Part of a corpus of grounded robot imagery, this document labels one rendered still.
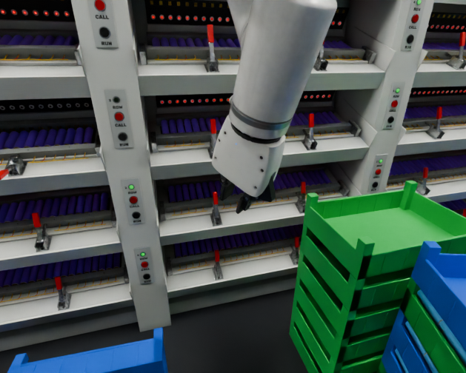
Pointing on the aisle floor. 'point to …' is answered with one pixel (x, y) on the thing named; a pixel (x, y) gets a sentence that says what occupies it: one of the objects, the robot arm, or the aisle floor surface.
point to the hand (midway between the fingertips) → (235, 195)
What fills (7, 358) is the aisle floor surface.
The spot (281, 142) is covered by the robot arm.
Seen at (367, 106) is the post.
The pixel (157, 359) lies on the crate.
